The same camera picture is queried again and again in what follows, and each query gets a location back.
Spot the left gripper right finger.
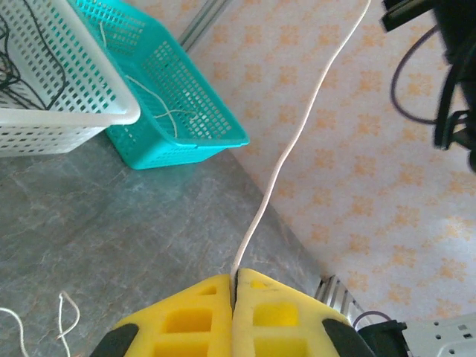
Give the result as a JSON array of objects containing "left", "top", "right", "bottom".
[{"left": 232, "top": 268, "right": 376, "bottom": 357}]

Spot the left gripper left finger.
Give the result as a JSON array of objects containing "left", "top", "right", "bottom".
[{"left": 89, "top": 274, "right": 237, "bottom": 357}]

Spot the teal plastic basket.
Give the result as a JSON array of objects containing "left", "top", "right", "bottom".
[{"left": 68, "top": 0, "right": 251, "bottom": 171}]

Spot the white plastic basket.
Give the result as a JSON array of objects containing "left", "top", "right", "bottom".
[{"left": 0, "top": 0, "right": 141, "bottom": 156}]

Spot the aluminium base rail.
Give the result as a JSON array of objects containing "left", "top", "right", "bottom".
[{"left": 314, "top": 274, "right": 369, "bottom": 328}]

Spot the aluminium frame post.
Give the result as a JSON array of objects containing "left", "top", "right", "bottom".
[{"left": 177, "top": 0, "right": 234, "bottom": 53}]

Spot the black cable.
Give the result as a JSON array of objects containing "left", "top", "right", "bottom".
[{"left": 0, "top": 0, "right": 68, "bottom": 111}]

